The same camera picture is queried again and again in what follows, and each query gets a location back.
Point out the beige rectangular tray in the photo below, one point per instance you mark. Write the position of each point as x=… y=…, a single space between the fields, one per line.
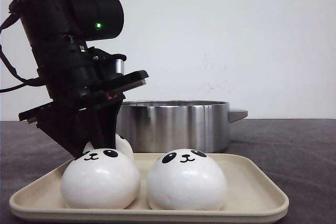
x=252 y=198

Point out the stainless steel steamer pot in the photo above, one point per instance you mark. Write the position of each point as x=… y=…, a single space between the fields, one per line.
x=161 y=126

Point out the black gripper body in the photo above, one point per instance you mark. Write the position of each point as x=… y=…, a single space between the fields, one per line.
x=77 y=76

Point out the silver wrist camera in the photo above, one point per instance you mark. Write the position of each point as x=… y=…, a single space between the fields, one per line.
x=112 y=66

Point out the panda bun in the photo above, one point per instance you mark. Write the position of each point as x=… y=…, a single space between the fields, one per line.
x=186 y=179
x=101 y=178
x=122 y=145

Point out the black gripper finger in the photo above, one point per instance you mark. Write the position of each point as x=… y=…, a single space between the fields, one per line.
x=107 y=119
x=72 y=129

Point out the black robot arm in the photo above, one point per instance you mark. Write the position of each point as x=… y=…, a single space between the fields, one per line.
x=80 y=17

